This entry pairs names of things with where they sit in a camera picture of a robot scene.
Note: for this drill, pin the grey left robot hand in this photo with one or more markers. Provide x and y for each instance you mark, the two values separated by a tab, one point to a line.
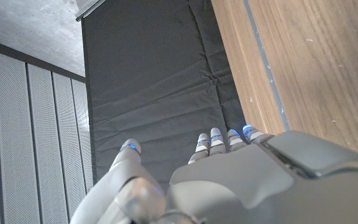
259	186

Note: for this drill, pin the black backdrop curtain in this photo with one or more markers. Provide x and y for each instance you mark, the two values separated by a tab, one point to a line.
151	62

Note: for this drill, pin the black backdrop stand pole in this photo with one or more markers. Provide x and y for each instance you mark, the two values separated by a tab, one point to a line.
89	11

